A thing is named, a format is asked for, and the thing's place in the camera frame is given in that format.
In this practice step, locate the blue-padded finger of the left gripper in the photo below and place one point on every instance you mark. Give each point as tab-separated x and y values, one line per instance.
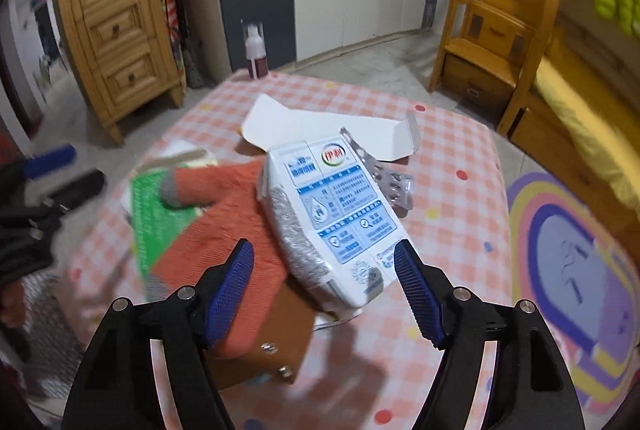
46	163

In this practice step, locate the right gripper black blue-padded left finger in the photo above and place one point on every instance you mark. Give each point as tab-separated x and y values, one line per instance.
115	385

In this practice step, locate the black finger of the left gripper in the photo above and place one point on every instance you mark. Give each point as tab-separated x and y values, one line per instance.
76	192

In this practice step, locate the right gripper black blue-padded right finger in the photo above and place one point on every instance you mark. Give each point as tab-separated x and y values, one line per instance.
530	386

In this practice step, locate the orange knitted glove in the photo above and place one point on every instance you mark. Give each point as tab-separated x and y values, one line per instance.
228	196

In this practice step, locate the white blue milk carton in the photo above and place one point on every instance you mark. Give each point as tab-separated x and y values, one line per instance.
335	228

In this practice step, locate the silver pill blister pack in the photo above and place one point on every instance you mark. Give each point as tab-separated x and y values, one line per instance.
396	187

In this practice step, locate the green medicine box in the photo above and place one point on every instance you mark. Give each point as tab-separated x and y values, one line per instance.
155	225

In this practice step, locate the brown leather sheath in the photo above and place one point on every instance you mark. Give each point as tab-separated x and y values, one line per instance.
280	346

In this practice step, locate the rainbow floor rug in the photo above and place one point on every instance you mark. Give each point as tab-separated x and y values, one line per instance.
583	283

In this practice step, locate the pink checkered tablecloth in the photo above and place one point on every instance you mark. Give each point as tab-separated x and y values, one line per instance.
375	371

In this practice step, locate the wooden drawer cabinet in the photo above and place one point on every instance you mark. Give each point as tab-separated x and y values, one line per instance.
121	54

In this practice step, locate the white flattened cardboard box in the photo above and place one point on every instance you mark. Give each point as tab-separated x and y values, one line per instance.
270	124

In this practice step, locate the white spray bottle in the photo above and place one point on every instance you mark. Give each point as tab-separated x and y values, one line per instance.
255	50

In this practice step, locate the wooden bed with yellow sheet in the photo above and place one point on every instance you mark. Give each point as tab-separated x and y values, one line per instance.
581	120

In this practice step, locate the wooden stair drawers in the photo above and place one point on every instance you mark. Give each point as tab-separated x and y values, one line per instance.
490	51

